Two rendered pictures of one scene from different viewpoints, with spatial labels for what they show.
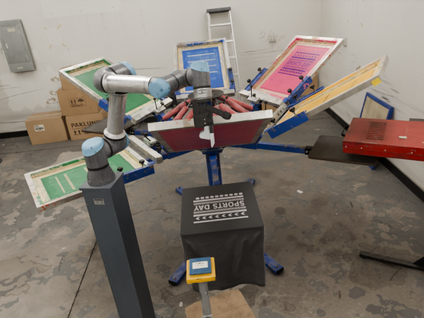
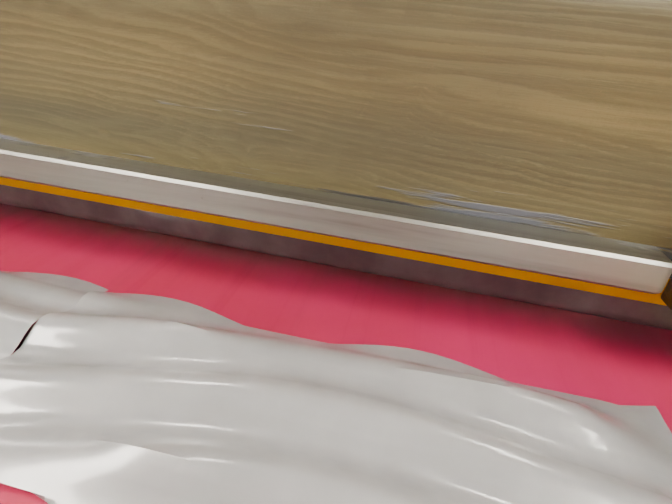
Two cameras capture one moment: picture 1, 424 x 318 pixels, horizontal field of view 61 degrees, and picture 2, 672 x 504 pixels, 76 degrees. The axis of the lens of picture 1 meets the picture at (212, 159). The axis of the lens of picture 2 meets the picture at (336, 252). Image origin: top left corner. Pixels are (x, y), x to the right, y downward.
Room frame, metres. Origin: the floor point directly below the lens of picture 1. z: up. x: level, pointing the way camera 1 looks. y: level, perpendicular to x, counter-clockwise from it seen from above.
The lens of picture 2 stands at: (2.02, -0.11, 1.37)
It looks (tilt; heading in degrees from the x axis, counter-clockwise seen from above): 60 degrees down; 16
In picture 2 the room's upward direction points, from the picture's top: 3 degrees counter-clockwise
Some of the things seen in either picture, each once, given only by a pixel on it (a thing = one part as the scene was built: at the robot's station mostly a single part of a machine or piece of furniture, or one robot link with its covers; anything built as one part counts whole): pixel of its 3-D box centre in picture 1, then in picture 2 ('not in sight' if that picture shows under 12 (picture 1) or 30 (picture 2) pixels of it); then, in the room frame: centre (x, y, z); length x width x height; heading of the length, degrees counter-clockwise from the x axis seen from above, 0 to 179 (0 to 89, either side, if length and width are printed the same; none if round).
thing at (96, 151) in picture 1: (95, 151); not in sight; (1.79, 0.61, 1.37); 0.13 x 0.12 x 0.14; 144
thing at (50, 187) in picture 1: (105, 156); not in sight; (2.45, 0.78, 1.05); 1.08 x 0.61 x 0.23; 120
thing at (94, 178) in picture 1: (99, 171); not in sight; (1.79, 0.62, 1.25); 0.15 x 0.15 x 0.10
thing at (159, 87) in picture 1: (127, 84); not in sight; (1.59, 0.33, 1.75); 0.49 x 0.11 x 0.12; 54
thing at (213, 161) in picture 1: (214, 174); not in sight; (2.28, -0.01, 0.89); 1.24 x 0.06 x 0.06; 0
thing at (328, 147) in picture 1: (286, 146); not in sight; (2.57, -0.59, 0.91); 1.34 x 0.40 x 0.08; 60
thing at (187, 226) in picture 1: (219, 205); not in sight; (1.79, -0.01, 0.95); 0.48 x 0.44 x 0.01; 0
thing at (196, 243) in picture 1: (225, 260); not in sight; (1.55, -0.01, 0.74); 0.45 x 0.03 x 0.43; 90
